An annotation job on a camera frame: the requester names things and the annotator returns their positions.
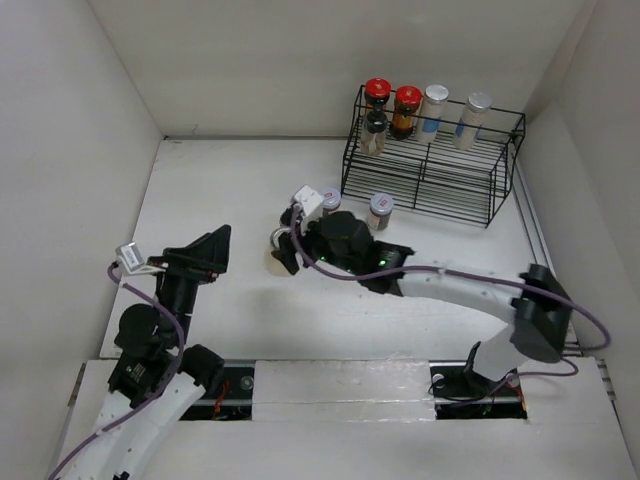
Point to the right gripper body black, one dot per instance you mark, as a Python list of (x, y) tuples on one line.
[(318, 245)]

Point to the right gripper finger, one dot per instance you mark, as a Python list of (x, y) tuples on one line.
[(287, 254), (290, 220)]

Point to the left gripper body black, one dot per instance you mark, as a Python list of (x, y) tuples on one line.
[(204, 268)]

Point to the clear glass jar silver rim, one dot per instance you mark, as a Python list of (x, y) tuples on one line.
[(273, 265)]

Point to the white lid dark sauce jar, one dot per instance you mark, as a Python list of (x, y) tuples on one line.
[(331, 200)]

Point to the white lid brown sauce jar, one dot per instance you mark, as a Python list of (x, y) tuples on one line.
[(381, 206)]

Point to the black cap beige spice bottle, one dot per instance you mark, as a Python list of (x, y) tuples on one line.
[(373, 133)]

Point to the red lid sauce jar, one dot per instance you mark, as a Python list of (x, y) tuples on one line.
[(407, 101), (377, 92)]

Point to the silver lid bead bottle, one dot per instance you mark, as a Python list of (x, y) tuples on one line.
[(477, 106), (431, 111)]

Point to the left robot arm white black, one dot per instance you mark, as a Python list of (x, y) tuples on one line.
[(157, 377)]

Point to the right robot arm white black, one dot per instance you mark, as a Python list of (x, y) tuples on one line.
[(533, 306)]

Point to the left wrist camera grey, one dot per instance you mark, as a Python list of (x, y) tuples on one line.
[(129, 258)]

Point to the black wire rack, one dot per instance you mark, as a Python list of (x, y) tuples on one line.
[(438, 179)]

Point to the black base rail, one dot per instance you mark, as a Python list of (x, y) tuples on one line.
[(349, 391)]

